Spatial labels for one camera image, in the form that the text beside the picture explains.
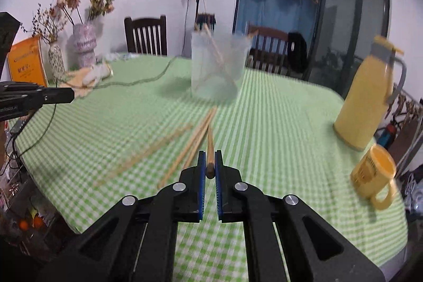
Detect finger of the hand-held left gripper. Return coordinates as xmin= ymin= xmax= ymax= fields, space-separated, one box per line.
xmin=0 ymin=81 xmax=75 ymax=104

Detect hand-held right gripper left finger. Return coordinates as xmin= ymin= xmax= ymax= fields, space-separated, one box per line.
xmin=36 ymin=151 xmax=207 ymax=282

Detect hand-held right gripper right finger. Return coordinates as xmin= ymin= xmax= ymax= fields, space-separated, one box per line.
xmin=215 ymin=150 xmax=385 ymax=282

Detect pile of wooden chopsticks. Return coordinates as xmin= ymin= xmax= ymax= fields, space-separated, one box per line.
xmin=93 ymin=107 xmax=219 ymax=190

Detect clear plastic container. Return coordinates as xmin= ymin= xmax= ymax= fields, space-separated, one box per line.
xmin=191 ymin=30 xmax=252 ymax=101

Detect yellow work glove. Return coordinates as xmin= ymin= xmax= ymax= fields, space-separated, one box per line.
xmin=59 ymin=68 xmax=96 ymax=98

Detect slim patterned white vase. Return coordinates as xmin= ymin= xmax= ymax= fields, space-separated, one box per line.
xmin=48 ymin=43 xmax=66 ymax=82

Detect orange book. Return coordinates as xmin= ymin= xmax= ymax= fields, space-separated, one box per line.
xmin=7 ymin=35 xmax=49 ymax=87

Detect white work glove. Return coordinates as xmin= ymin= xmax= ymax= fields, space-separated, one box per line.
xmin=84 ymin=63 xmax=114 ymax=84

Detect pink textured vase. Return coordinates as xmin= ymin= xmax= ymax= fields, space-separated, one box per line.
xmin=68 ymin=23 xmax=97 ymax=69

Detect white cloth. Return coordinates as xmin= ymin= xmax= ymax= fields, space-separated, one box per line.
xmin=106 ymin=52 xmax=133 ymax=62

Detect dried flower twigs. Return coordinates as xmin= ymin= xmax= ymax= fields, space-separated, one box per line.
xmin=20 ymin=0 xmax=81 ymax=45

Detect green checkered tablecloth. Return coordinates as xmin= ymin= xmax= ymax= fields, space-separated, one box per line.
xmin=15 ymin=52 xmax=407 ymax=282

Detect dark wooden chair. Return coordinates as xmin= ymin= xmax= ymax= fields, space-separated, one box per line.
xmin=124 ymin=15 xmax=167 ymax=56

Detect yellow mug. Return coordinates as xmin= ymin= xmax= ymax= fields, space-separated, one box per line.
xmin=350 ymin=144 xmax=398 ymax=210

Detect black jacket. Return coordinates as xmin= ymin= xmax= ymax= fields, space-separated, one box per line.
xmin=287 ymin=32 xmax=308 ymax=74

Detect brown wooden chair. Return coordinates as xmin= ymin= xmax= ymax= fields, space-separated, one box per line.
xmin=246 ymin=25 xmax=291 ymax=76

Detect yellow thermos jug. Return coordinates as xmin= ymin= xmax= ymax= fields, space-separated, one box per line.
xmin=333 ymin=35 xmax=408 ymax=151

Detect red and blue bottle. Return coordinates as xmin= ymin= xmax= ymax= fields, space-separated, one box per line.
xmin=380 ymin=125 xmax=397 ymax=145

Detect grey plastic bag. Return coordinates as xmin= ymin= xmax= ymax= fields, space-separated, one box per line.
xmin=405 ymin=171 xmax=423 ymax=213

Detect metal drying rack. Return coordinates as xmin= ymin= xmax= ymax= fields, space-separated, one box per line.
xmin=385 ymin=87 xmax=423 ymax=170

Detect blue curtain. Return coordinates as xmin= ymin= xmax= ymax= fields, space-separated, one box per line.
xmin=240 ymin=0 xmax=318 ymax=48

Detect black cable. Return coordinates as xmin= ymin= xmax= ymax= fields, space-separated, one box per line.
xmin=11 ymin=57 xmax=179 ymax=157

